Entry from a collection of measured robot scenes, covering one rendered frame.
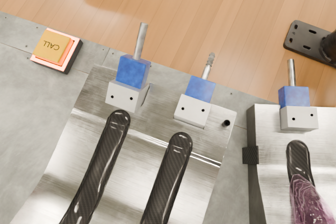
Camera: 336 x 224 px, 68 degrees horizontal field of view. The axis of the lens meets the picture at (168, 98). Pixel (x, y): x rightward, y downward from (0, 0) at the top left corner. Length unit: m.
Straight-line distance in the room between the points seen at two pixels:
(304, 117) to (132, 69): 0.29
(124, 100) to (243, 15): 0.35
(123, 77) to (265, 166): 0.27
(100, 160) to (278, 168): 0.29
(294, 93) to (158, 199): 0.29
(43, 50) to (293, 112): 0.49
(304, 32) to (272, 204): 0.36
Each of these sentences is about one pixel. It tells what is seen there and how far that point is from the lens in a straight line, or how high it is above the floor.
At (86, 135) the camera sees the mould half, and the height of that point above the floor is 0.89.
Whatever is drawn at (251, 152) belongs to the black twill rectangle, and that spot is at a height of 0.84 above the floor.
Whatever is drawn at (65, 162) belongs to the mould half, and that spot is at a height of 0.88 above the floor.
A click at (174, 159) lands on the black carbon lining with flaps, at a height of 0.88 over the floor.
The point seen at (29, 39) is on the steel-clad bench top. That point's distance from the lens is 0.65.
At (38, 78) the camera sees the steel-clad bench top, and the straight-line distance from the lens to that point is 0.60.
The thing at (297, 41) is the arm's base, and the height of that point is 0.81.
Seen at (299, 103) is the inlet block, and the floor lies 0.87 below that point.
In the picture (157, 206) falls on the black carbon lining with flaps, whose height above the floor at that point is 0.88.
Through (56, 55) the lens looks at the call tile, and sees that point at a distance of 0.55.
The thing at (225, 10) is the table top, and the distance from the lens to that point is 0.60.
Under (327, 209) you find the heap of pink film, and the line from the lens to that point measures 0.46.
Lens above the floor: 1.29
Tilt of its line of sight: 75 degrees down
